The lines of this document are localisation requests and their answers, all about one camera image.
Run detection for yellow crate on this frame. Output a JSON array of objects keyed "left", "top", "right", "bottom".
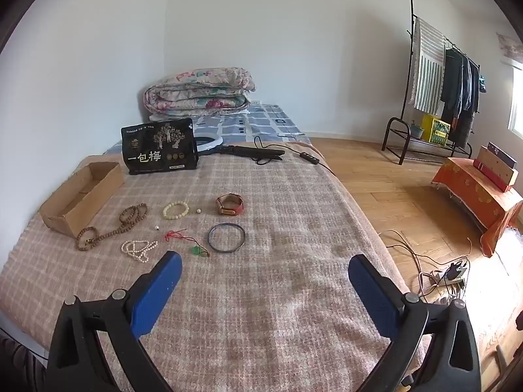
[{"left": 421, "top": 113, "right": 451, "bottom": 144}]

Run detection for striped hanging cloth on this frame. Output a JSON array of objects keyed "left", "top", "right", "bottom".
[{"left": 410, "top": 17, "right": 447, "bottom": 113}]

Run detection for orange cloth-covered table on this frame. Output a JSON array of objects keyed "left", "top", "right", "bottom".
[{"left": 431, "top": 157, "right": 523, "bottom": 258}]

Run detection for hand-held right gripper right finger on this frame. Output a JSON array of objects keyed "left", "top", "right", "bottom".
[{"left": 348, "top": 254, "right": 482, "bottom": 392}]

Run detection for red flat box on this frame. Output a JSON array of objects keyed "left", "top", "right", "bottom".
[{"left": 473, "top": 159, "right": 513, "bottom": 192}]

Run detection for white ring light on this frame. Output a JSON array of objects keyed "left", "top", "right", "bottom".
[{"left": 192, "top": 135, "right": 225, "bottom": 156}]

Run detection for white pearl necklace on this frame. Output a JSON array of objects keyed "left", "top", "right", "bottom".
[{"left": 121, "top": 239, "right": 158, "bottom": 263}]

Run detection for folded floral quilt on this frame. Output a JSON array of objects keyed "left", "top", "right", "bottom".
[{"left": 144, "top": 67, "right": 257, "bottom": 122}]

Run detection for black cable with controller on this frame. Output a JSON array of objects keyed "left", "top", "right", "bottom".
[{"left": 253, "top": 136, "right": 340, "bottom": 176}]

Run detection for red-brown segmented bracelet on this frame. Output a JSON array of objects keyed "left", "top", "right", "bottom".
[{"left": 216, "top": 195, "right": 245, "bottom": 216}]

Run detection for cream bead bracelet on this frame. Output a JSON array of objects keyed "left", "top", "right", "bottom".
[{"left": 162, "top": 200, "right": 190, "bottom": 219}]

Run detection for black snack bag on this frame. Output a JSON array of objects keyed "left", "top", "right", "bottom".
[{"left": 121, "top": 118, "right": 199, "bottom": 175}]

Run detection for black metal clothes rack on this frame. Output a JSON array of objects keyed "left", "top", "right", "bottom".
[{"left": 382, "top": 0, "right": 483, "bottom": 166}]

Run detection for dark hanging clothes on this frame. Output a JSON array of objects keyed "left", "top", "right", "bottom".
[{"left": 439, "top": 47, "right": 481, "bottom": 148}]

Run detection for green pendant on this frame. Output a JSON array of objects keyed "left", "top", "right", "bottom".
[{"left": 164, "top": 229, "right": 210, "bottom": 258}]

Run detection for white power strip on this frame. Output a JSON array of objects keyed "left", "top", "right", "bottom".
[{"left": 433, "top": 269, "right": 466, "bottom": 287}]

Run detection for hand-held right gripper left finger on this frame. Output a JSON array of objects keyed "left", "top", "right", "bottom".
[{"left": 46, "top": 250, "right": 182, "bottom": 392}]

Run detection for pink plaid blanket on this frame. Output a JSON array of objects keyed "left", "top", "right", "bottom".
[{"left": 0, "top": 142, "right": 434, "bottom": 392}]

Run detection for floral curtain valance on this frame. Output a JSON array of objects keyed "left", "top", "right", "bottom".
[{"left": 496, "top": 32, "right": 523, "bottom": 64}]

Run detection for thin blue bangle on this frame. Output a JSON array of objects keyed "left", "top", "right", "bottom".
[{"left": 208, "top": 223, "right": 246, "bottom": 253}]

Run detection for window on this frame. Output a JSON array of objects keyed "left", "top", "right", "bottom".
[{"left": 507, "top": 63, "right": 523, "bottom": 139}]

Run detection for loose floor cables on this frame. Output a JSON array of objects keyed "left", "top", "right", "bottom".
[{"left": 378, "top": 231, "right": 475, "bottom": 299}]

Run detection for blue patterned bedsheet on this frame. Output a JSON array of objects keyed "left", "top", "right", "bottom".
[{"left": 102, "top": 103, "right": 313, "bottom": 156}]

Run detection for brown wooden bead necklace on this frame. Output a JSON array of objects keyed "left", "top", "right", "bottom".
[{"left": 76, "top": 203, "right": 148, "bottom": 252}]

